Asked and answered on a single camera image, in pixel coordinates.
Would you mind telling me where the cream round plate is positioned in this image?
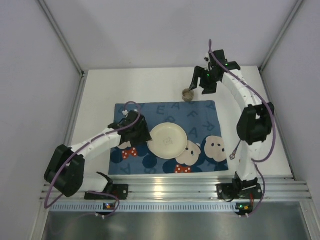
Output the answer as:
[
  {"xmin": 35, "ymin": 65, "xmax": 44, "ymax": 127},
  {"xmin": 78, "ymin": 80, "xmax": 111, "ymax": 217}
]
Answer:
[{"xmin": 147, "ymin": 122, "xmax": 188, "ymax": 160}]

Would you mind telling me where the small beige cup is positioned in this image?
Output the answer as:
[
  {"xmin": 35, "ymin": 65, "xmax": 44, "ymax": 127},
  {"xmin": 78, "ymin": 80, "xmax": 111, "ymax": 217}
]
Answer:
[{"xmin": 182, "ymin": 88, "xmax": 195, "ymax": 102}]

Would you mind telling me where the blue cartoon placemat cloth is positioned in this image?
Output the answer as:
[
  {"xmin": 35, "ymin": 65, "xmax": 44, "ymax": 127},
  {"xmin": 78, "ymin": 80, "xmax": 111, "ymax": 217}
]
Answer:
[{"xmin": 108, "ymin": 100, "xmax": 229, "ymax": 175}]

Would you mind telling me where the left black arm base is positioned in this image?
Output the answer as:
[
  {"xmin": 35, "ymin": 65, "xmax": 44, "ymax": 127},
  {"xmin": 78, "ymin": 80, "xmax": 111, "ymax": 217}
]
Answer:
[{"xmin": 84, "ymin": 172, "xmax": 129, "ymax": 200}]

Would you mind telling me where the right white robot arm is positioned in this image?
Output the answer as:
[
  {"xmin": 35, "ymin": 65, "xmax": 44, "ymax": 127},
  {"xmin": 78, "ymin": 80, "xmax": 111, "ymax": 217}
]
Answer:
[{"xmin": 189, "ymin": 50, "xmax": 276, "ymax": 182}]

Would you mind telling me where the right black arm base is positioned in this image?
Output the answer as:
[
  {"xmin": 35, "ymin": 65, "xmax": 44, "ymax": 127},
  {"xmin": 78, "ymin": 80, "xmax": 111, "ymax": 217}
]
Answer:
[{"xmin": 216, "ymin": 178, "xmax": 263, "ymax": 202}]

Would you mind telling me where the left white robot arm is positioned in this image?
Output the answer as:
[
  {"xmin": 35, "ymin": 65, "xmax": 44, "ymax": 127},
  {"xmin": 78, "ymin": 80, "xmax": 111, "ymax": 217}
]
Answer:
[{"xmin": 44, "ymin": 110, "xmax": 152, "ymax": 198}]

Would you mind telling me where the iridescent purple fork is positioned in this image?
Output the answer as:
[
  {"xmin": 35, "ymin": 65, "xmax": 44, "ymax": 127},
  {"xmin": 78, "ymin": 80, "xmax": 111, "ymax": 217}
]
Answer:
[{"xmin": 229, "ymin": 140, "xmax": 242, "ymax": 160}]

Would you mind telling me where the perforated cable duct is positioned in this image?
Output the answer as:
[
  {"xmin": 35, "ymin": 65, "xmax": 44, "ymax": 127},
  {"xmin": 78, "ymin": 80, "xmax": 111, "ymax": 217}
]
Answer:
[{"xmin": 50, "ymin": 201, "xmax": 252, "ymax": 213}]

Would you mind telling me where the right frame post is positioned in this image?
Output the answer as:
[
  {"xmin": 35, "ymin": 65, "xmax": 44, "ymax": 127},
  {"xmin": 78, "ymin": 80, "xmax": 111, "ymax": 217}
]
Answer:
[{"xmin": 258, "ymin": 0, "xmax": 306, "ymax": 74}]

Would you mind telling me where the frame post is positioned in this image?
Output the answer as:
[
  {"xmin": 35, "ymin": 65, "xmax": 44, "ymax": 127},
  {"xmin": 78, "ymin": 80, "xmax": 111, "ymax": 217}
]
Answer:
[
  {"xmin": 258, "ymin": 0, "xmax": 306, "ymax": 74},
  {"xmin": 35, "ymin": 0, "xmax": 85, "ymax": 77}
]

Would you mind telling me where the left frame post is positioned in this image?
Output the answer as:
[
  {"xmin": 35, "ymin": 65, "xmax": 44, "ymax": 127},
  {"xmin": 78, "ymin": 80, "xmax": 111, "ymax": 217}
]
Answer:
[{"xmin": 35, "ymin": 0, "xmax": 85, "ymax": 77}]

